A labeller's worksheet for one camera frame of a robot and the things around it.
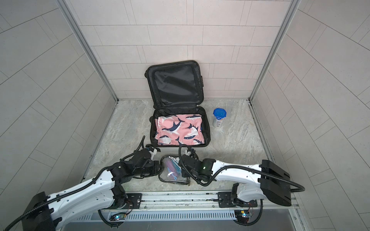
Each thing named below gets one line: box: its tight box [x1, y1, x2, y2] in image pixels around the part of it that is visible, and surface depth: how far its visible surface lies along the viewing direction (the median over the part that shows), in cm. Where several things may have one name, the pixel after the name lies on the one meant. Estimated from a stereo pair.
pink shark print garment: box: [154, 114, 206, 146], surface depth 91 cm
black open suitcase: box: [145, 60, 211, 148], surface depth 96 cm
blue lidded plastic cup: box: [212, 107, 227, 128], surface depth 94 cm
